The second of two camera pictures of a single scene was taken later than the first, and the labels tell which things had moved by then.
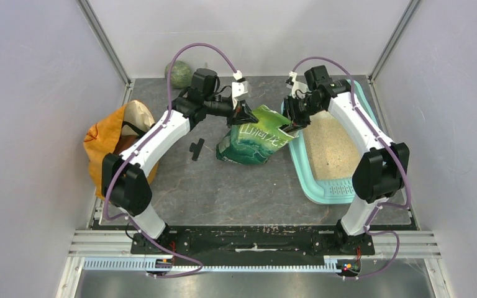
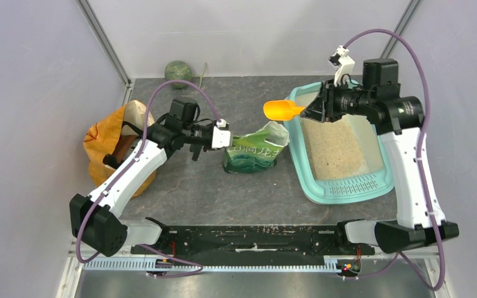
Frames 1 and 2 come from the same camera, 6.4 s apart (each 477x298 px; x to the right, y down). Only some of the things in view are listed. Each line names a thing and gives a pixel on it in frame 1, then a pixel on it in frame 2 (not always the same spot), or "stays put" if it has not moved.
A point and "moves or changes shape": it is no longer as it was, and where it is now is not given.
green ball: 181,74 stays put
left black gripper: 242,115 to 211,126
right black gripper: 289,112 to 323,107
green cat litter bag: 252,143 moves or changes shape
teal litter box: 325,154 stays put
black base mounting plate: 254,241 stays put
